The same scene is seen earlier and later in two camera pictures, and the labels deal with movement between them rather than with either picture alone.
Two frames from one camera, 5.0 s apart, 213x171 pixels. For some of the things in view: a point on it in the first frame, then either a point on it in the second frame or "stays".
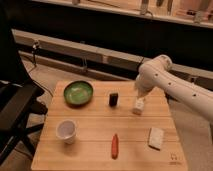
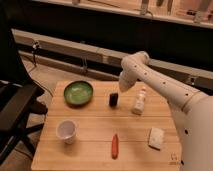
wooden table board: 108,126 stays
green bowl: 78,93 stays
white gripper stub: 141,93 → 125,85
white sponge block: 155,138 stays
